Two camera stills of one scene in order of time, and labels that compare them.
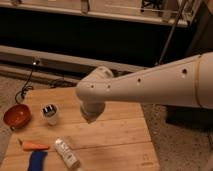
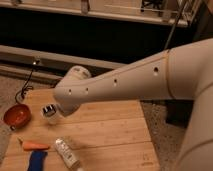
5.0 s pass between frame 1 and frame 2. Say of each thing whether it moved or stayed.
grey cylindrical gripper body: moved
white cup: stayed
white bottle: stayed
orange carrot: stayed
